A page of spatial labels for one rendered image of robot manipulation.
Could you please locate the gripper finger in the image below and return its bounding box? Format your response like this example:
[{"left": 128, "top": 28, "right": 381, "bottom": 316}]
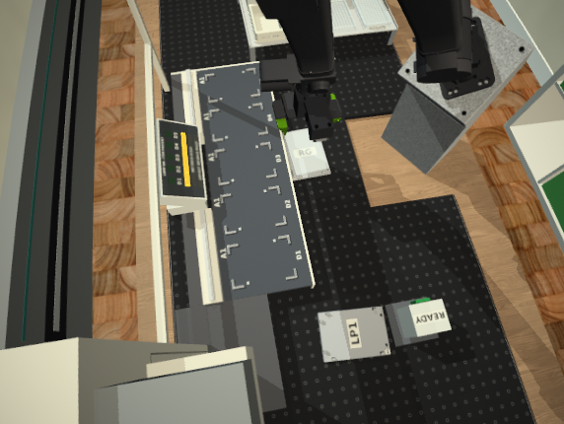
[
  {"left": 276, "top": 118, "right": 288, "bottom": 136},
  {"left": 331, "top": 94, "right": 341, "bottom": 123}
]

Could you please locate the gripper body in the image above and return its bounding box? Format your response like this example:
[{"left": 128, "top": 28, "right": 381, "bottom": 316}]
[{"left": 272, "top": 85, "right": 342, "bottom": 121}]

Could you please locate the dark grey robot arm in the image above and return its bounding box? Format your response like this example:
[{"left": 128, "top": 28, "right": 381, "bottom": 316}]
[{"left": 255, "top": 0, "right": 495, "bottom": 142}]

